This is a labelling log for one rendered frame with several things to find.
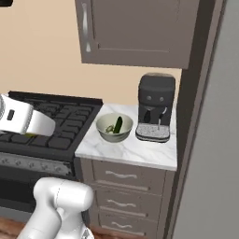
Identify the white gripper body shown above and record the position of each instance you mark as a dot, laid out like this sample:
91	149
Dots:
42	124

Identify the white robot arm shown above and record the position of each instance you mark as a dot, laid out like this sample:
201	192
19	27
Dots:
59	199

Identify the yellow lemon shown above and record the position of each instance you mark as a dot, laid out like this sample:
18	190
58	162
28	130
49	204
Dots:
30	135

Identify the pale green bowl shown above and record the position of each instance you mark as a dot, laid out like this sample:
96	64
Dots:
114	134

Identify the dark green cucumber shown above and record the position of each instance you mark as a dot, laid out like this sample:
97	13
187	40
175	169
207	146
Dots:
118	125

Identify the black gas hob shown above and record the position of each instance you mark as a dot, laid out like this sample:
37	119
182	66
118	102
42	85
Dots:
71	118

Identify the black oven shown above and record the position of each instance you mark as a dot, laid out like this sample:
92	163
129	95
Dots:
28	186

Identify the grey-brown drawer front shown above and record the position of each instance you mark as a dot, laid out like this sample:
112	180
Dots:
127	203
130	176
124	225

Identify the dark grey coffee machine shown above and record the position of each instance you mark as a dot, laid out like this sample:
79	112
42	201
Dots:
155	105

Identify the black extractor hood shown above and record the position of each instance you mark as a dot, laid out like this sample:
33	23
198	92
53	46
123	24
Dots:
5	2

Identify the grey fridge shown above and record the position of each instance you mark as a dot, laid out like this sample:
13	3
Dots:
214	149

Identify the grey-brown wall cupboard door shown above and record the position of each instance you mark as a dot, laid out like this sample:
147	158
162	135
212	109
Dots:
137	28

